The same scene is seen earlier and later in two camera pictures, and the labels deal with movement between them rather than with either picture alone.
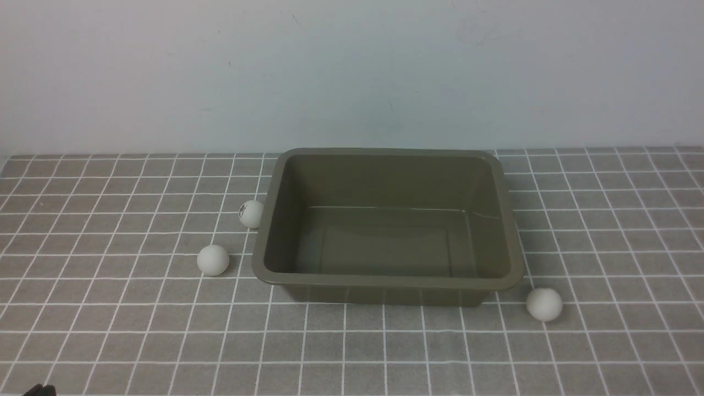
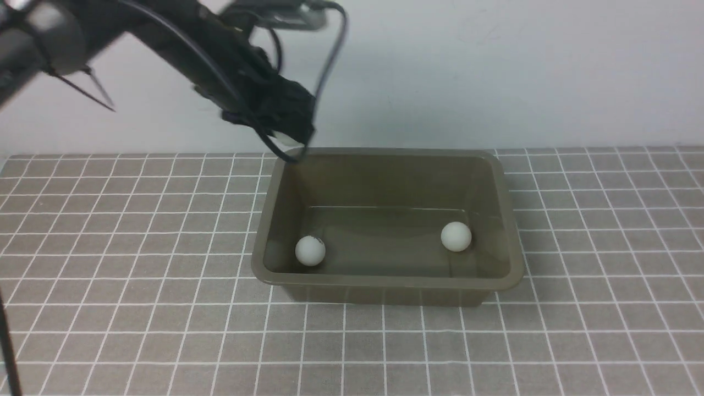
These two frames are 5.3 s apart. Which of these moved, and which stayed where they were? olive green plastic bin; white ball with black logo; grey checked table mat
Moved: white ball with black logo
Stayed: olive green plastic bin; grey checked table mat
